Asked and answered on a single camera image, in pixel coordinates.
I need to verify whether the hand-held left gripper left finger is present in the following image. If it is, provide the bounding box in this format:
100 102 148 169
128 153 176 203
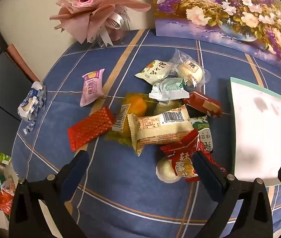
9 149 91 238

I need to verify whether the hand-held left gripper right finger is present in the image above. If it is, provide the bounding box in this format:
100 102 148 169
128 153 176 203
191 150 273 238

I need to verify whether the red snack packet with cartoon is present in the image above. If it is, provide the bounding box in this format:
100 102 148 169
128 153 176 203
160 129 228 182

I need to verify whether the red patterned packet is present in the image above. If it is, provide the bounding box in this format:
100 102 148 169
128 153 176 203
67 106 116 151

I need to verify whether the beige barcode snack packet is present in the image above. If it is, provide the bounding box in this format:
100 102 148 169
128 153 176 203
127 105 195 156

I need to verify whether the white box with teal rim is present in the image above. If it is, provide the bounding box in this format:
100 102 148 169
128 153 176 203
226 77 281 187

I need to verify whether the yellow jelly packet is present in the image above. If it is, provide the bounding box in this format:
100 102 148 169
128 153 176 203
106 92 148 145

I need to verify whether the clear steamed bun packet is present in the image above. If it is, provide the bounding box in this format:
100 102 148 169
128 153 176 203
169 49 210 90

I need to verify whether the white packet with orange print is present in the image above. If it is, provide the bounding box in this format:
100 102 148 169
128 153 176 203
134 60 173 86

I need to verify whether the green biscuit packet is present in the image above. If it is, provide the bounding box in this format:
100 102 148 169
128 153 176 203
189 115 214 153

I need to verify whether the white round mochi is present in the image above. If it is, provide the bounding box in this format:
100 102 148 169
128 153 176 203
155 157 182 184

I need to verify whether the blue plaid tablecloth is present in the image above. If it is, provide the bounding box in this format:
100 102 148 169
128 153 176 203
9 28 281 238

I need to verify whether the dark red snack packet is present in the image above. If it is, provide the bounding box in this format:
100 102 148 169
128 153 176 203
183 91 222 117

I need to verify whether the pink snack packet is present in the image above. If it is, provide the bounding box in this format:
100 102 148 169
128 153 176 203
80 69 105 107

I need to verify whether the crumpled blue and white wrapper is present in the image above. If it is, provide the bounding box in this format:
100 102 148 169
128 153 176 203
18 81 47 134

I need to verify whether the white and green snack packet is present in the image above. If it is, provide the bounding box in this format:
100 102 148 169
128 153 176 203
148 77 190 101

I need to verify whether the reddish wooden board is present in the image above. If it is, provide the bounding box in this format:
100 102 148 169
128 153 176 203
7 44 40 82

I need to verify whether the glass vase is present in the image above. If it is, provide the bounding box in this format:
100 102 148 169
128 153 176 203
107 5 131 42

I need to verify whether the pink flower bouquet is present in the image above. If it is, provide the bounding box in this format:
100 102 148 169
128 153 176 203
49 0 152 46

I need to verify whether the flower painting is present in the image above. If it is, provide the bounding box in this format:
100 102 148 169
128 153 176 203
150 0 281 66

